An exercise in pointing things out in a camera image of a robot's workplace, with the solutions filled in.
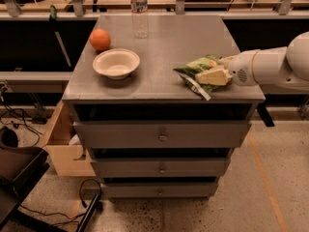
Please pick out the green handled tool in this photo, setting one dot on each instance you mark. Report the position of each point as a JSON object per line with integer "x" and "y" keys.
{"x": 53, "y": 21}

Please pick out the grey drawer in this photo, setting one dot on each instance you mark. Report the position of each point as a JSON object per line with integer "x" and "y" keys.
{"x": 95, "y": 135}
{"x": 135, "y": 168}
{"x": 167, "y": 190}

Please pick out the grey drawer cabinet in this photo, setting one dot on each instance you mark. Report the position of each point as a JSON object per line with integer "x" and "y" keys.
{"x": 155, "y": 93}

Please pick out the middle grey drawer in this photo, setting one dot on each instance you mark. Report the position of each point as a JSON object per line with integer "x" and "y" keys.
{"x": 135, "y": 168}

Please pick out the black chair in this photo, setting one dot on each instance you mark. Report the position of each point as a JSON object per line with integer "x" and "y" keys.
{"x": 20, "y": 170}

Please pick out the top grey drawer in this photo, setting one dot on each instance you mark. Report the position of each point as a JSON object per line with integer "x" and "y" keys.
{"x": 95, "y": 135}

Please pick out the green jalapeno chip bag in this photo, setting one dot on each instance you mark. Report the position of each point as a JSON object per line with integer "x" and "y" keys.
{"x": 189, "y": 71}

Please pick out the white paper bowl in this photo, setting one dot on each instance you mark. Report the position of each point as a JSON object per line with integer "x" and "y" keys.
{"x": 116, "y": 63}

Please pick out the orange fruit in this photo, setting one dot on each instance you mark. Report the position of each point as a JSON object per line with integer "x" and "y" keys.
{"x": 100, "y": 39}

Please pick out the bottom grey drawer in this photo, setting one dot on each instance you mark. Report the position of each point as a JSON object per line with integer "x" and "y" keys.
{"x": 167, "y": 190}

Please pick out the clear plastic water bottle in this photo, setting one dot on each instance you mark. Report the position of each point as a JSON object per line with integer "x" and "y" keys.
{"x": 139, "y": 10}

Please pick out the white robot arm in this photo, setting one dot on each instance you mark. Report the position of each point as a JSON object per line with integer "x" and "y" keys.
{"x": 286, "y": 67}

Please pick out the light wooden box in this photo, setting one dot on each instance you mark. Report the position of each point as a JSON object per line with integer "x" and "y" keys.
{"x": 67, "y": 155}

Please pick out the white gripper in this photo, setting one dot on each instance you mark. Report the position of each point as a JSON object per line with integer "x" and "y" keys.
{"x": 239, "y": 68}

